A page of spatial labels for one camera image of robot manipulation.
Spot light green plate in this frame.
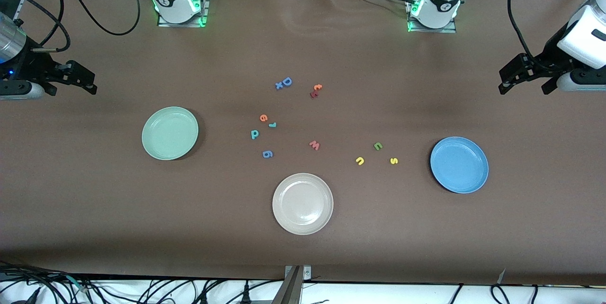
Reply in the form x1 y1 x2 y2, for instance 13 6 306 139
142 107 199 161

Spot blue plate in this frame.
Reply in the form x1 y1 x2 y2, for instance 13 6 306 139
430 136 489 194

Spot brown table cover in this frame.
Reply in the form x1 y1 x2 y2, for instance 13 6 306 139
0 0 606 286

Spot beige plate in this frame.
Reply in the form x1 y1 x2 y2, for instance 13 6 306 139
272 173 334 235

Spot aluminium profile bar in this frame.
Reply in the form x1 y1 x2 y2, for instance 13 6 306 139
271 266 303 304

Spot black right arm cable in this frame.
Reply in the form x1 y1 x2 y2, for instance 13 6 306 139
0 0 141 54

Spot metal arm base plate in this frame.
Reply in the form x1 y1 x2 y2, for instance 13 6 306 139
406 0 457 34
157 0 210 28

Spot tangled black cables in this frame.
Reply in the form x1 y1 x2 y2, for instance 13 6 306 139
0 260 100 304

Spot black looped cable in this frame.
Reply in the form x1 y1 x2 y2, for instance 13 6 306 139
490 284 511 304

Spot small metal clamp bracket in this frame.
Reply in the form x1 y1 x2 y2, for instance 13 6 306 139
284 265 312 281

